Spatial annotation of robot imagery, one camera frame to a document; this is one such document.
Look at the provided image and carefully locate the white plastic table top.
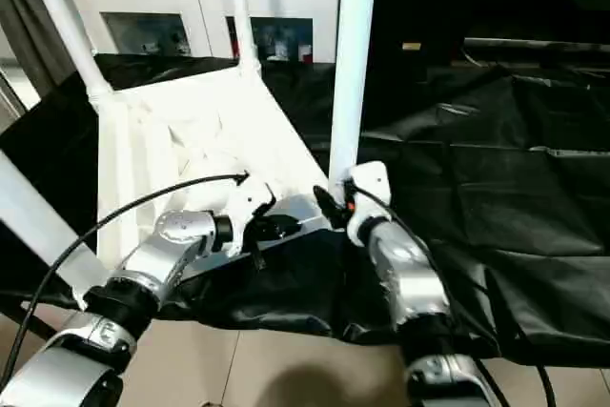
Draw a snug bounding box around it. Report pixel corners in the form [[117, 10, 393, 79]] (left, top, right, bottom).
[[69, 63, 336, 301]]

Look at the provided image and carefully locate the black work surface mat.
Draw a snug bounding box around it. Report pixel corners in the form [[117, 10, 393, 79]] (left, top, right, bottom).
[[0, 51, 610, 365]]

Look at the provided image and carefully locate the grey metal bar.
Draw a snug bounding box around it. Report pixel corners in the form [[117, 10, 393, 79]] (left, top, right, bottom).
[[462, 36, 610, 54]]

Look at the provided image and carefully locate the grey curtain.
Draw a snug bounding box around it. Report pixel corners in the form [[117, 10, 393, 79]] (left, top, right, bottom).
[[0, 0, 90, 103]]

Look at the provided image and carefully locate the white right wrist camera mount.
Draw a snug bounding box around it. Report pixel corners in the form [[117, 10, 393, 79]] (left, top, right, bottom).
[[343, 162, 393, 247]]

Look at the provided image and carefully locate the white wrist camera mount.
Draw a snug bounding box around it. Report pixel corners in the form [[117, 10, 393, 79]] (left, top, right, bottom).
[[223, 175, 277, 258], [343, 162, 393, 247]]

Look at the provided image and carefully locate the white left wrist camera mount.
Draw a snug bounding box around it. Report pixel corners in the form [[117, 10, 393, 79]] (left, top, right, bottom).
[[223, 175, 277, 258]]

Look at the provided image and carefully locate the black left wrist camera cable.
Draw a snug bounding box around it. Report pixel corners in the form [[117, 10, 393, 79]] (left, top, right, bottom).
[[9, 169, 251, 370]]

